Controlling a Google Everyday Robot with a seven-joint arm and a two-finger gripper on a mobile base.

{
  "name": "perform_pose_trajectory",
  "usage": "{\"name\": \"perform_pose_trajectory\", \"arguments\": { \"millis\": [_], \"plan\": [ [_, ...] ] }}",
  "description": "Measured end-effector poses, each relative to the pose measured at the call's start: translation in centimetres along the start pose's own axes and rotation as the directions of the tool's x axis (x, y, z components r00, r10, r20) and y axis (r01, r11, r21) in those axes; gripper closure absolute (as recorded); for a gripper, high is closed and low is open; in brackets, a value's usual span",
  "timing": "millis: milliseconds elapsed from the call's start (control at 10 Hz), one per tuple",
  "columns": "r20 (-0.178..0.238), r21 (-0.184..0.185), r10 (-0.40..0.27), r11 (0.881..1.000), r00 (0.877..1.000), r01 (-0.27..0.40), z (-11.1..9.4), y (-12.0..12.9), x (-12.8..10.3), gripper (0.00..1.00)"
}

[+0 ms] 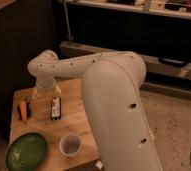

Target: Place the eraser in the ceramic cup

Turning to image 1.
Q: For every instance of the eraser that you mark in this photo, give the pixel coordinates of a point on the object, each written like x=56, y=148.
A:
x=56, y=108

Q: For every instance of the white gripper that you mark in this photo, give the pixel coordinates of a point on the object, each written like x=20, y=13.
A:
x=45, y=85

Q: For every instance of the small white floor object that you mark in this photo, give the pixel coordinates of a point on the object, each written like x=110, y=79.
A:
x=99, y=164

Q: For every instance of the black handle on ledge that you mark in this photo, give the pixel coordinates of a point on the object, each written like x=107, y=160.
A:
x=178, y=64

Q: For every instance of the metal stand pole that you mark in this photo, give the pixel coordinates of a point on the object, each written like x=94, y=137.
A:
x=70, y=37

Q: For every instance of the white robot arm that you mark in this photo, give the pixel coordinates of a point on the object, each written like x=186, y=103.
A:
x=110, y=84

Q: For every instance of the wooden shelf with clutter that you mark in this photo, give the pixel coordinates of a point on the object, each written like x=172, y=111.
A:
x=169, y=8

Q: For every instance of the green plate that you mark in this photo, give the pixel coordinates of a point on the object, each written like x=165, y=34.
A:
x=27, y=152

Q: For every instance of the orange toy carrot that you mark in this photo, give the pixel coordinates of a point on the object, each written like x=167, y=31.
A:
x=23, y=111

